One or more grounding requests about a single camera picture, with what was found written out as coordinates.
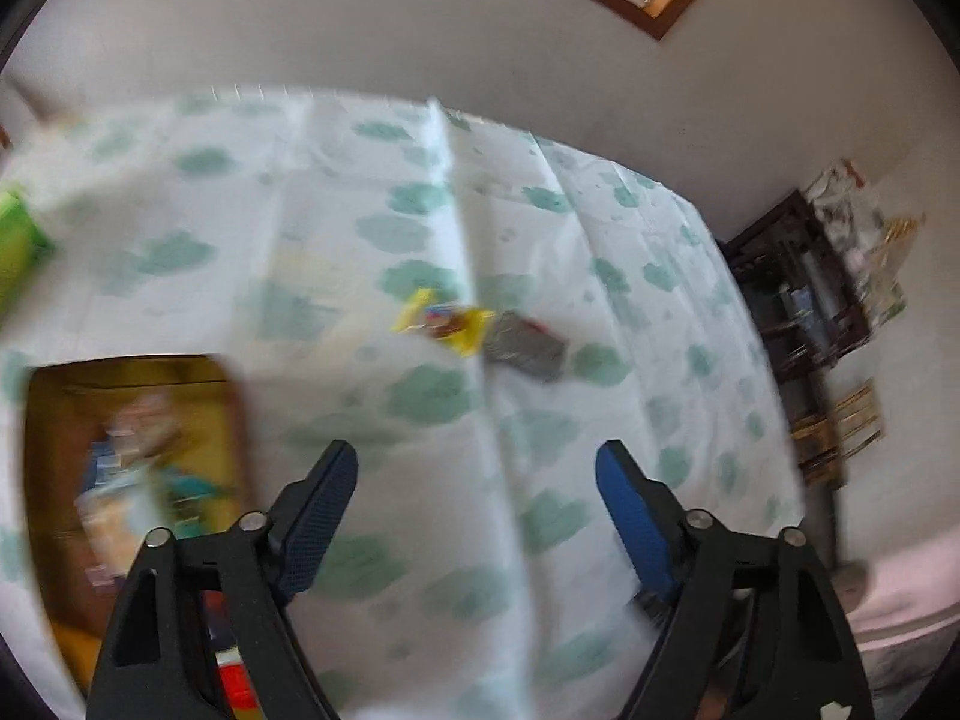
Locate grey foil snack packet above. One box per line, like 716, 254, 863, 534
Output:
482, 310, 568, 382

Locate yellow candy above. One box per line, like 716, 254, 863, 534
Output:
392, 288, 494, 358

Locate red snack packet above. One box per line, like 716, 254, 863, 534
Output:
203, 590, 263, 720

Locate navy blue cracker packet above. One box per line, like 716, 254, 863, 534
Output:
75, 433, 235, 580

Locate gold metal tin tray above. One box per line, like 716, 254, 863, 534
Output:
23, 355, 251, 691

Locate dark wooden shelf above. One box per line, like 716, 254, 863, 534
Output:
721, 192, 884, 572

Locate stacked papers on shelf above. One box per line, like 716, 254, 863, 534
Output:
802, 160, 926, 332

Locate green tissue pack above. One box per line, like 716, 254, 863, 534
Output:
0, 188, 55, 316

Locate cloud pattern tablecloth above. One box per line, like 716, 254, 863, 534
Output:
2, 89, 802, 718

